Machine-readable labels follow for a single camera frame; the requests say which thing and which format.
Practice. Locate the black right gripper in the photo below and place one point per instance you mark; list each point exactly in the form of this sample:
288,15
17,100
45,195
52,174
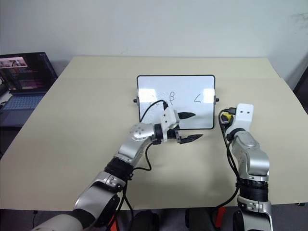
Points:
229,124

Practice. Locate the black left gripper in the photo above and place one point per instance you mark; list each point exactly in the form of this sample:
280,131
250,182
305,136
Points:
173,133

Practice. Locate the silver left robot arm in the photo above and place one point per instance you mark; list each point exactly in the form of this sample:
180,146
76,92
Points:
137,131

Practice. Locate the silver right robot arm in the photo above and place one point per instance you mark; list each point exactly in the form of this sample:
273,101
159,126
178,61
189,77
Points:
255,156

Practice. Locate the black-framed tabletop whiteboard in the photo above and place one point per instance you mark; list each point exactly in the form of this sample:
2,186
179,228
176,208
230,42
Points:
183,86

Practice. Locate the dark furniture piece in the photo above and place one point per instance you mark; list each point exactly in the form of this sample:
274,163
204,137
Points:
302,84

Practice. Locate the orange robot part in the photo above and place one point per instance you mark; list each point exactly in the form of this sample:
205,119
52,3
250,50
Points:
221,216
113,225

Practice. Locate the dark rounded shape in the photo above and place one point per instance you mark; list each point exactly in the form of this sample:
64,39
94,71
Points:
144,221

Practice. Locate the open blue laptop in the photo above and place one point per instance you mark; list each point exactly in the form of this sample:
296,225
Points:
24,72

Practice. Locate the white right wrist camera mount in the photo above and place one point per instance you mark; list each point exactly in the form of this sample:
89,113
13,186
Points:
244,118

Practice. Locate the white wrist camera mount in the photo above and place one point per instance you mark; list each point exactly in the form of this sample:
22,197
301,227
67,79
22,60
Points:
168,118
244,118

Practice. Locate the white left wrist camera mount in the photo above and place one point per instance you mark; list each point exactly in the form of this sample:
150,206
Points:
168,118

